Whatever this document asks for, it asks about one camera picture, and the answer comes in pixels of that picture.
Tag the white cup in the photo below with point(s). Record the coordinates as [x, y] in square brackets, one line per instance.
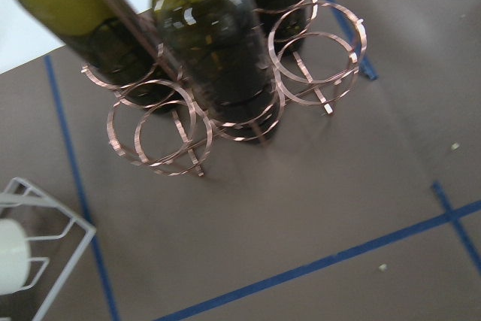
[15, 254]

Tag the copper wire bottle rack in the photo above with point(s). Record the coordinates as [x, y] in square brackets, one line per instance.
[179, 140]

